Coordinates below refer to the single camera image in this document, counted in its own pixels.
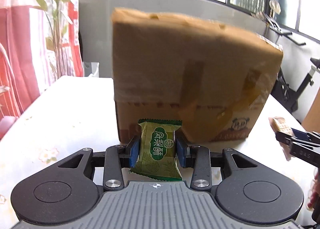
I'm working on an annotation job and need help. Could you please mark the beige wafer snack packet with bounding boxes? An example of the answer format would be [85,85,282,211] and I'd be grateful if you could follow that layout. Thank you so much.
[268,117,294,161]

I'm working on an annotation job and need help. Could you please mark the green pineapple cake packet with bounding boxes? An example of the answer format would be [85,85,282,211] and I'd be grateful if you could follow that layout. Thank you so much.
[130,119,182,181]

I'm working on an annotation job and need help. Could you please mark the person's right hand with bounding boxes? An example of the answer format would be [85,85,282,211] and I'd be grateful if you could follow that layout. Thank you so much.
[306,169,319,209]

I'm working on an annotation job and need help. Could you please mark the black exercise bike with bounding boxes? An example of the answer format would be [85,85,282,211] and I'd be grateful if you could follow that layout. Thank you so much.
[254,0,319,113]

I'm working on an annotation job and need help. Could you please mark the brown cardboard box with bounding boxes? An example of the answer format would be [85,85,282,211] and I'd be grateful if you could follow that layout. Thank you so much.
[111,8,283,144]

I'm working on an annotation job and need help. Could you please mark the tall green plant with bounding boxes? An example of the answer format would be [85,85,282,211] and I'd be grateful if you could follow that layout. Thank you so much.
[34,0,73,79]

